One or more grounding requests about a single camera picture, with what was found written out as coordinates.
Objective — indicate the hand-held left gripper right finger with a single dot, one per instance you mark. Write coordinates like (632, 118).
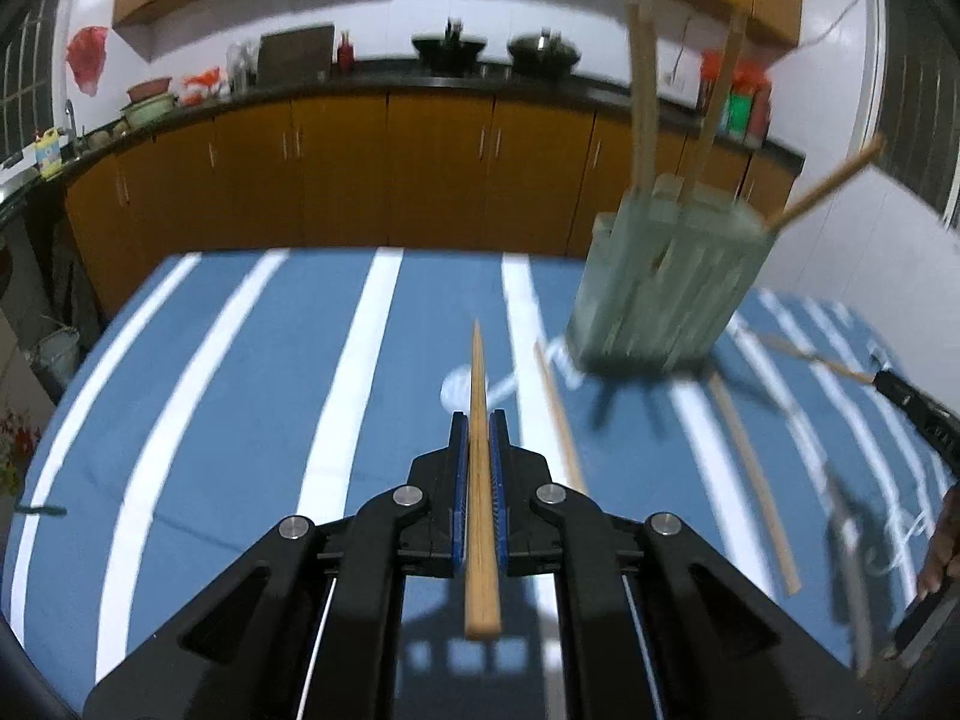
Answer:
(499, 480)

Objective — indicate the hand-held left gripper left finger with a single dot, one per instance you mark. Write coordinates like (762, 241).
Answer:
(459, 480)

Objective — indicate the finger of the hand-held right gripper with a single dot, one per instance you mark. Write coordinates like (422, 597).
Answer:
(922, 412)

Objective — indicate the green perforated utensil holder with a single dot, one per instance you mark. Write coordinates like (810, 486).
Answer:
(667, 285)

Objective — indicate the person's right hand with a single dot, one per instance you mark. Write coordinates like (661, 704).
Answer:
(941, 540)

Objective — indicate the blue striped tablecloth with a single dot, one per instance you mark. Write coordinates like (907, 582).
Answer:
(262, 427)

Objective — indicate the wooden base cabinets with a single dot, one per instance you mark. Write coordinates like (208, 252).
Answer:
(375, 165)

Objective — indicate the green box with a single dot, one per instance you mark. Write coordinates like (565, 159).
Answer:
(739, 116)

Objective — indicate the red bagged bottles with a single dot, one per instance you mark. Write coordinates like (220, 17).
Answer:
(754, 79)

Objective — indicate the black kitchen countertop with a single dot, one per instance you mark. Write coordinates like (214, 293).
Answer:
(420, 81)

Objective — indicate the woven basket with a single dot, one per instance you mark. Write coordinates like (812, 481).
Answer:
(54, 352)

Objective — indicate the black pot with lid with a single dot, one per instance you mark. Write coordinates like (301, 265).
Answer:
(544, 52)

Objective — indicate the black wok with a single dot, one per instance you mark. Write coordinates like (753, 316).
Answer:
(448, 49)

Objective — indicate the red bottle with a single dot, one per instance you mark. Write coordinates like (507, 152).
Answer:
(346, 54)

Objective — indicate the dark cutting board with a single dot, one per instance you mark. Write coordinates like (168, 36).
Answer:
(296, 52)

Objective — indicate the clear plastic bag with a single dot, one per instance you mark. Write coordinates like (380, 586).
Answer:
(241, 66)

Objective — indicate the orange plastic bag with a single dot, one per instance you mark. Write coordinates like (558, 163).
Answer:
(204, 84)

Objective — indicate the red basin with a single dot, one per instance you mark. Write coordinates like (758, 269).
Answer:
(148, 88)

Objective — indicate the yellow detergent bottle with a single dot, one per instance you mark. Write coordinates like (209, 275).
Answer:
(49, 154)

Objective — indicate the metal faucet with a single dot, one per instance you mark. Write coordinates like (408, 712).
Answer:
(70, 127)

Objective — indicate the red hanging plastic bag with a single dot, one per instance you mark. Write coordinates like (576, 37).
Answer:
(86, 60)

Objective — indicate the barred window with white frame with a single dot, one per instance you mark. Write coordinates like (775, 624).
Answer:
(919, 90)
(22, 75)

